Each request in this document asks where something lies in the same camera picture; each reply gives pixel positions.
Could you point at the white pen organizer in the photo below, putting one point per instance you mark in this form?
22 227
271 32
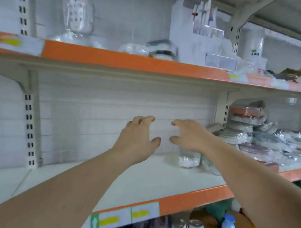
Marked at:
186 38

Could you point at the yellow shelf price label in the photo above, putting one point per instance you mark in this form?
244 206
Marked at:
280 83
107 220
238 77
144 212
21 44

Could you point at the person's right hand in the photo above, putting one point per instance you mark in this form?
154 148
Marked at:
195 137

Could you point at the pile of soap dishes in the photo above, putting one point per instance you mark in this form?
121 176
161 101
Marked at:
252 126

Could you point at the person's left hand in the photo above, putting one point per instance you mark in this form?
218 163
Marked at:
134 141

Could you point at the person's right forearm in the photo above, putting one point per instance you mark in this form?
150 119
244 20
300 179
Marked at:
261 206

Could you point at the person's left forearm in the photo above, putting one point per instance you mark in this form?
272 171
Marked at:
55 200

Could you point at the orange metal store shelving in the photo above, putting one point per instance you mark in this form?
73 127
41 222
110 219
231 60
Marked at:
119 60

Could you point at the soap dishes shelf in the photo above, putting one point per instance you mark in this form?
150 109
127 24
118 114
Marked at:
150 48

